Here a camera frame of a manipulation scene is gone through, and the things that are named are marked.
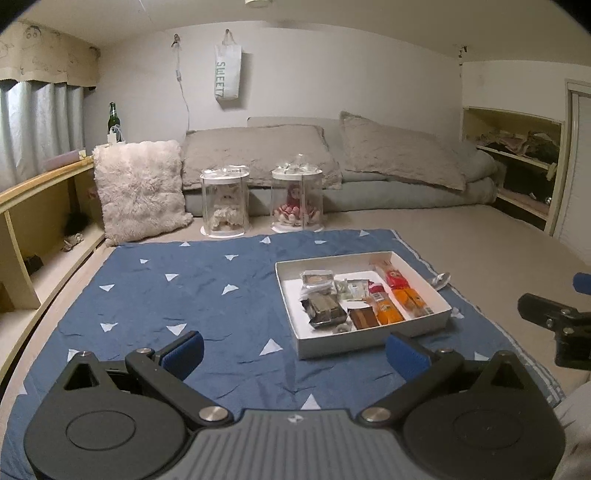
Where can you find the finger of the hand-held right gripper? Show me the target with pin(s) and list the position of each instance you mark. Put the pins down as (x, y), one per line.
(584, 282)
(540, 309)

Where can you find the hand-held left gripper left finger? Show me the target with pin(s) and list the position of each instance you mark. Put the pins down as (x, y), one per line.
(184, 353)

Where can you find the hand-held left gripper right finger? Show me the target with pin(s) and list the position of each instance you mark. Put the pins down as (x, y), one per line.
(404, 355)

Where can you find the narrow orange bar packet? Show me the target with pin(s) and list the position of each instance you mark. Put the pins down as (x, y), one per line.
(388, 310)

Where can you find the brown chocolate bar packet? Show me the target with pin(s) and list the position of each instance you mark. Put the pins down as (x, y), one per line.
(362, 318)

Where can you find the wide orange snack packet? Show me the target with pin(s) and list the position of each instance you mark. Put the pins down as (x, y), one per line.
(413, 300)

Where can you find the white cardboard box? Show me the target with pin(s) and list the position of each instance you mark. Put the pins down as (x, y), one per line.
(332, 348)

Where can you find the red nut snack packet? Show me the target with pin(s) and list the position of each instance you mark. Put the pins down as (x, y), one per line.
(392, 277)

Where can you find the small silver snack packet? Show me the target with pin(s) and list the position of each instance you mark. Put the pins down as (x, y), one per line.
(357, 289)

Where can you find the dark clear-wrapped cookie packet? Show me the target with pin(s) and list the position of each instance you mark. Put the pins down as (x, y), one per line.
(323, 310)

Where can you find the white cookie packet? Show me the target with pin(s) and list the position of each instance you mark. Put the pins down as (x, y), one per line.
(316, 282)

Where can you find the blue blanket with white triangles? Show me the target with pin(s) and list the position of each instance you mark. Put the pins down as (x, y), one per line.
(184, 300)

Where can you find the small shiny silver object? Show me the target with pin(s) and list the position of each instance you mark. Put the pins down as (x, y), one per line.
(441, 279)

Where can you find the person's grey clothing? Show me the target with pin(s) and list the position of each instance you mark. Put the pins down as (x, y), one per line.
(579, 434)

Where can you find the white door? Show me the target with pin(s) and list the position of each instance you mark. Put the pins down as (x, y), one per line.
(577, 161)

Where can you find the clear case with cream doll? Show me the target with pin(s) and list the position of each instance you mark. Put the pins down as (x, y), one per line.
(226, 203)

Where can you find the pile of clothes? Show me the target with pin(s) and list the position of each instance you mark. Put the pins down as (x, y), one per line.
(517, 141)

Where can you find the fluffy cream cushion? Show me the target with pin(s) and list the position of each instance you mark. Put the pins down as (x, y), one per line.
(138, 194)

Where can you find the small black object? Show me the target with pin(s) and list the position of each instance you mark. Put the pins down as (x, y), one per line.
(33, 264)

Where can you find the clear case with red doll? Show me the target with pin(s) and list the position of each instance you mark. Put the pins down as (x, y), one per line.
(298, 198)

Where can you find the curved wooden shelf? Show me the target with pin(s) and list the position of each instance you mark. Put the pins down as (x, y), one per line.
(46, 217)

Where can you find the grey quilted pillow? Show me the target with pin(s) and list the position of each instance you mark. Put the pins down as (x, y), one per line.
(406, 147)

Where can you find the white charger plug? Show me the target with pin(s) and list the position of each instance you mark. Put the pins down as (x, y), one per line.
(113, 138)

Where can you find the pink flat box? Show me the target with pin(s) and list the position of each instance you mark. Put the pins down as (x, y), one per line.
(64, 159)

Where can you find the green glass bottle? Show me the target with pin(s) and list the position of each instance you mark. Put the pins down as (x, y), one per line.
(113, 121)

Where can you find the grey curtain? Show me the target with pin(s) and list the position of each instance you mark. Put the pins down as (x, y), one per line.
(37, 124)

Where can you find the white hanging tote bag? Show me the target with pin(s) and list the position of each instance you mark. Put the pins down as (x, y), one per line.
(227, 69)

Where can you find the brown paper valance with drawings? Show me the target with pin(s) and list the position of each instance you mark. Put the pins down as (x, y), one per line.
(46, 55)

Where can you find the ceiling lamp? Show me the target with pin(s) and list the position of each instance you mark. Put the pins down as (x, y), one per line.
(256, 2)

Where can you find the wooden wall shelf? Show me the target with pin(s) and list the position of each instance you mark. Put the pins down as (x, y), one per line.
(471, 129)

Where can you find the black wall hook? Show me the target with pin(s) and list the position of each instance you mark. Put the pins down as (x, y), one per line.
(461, 53)

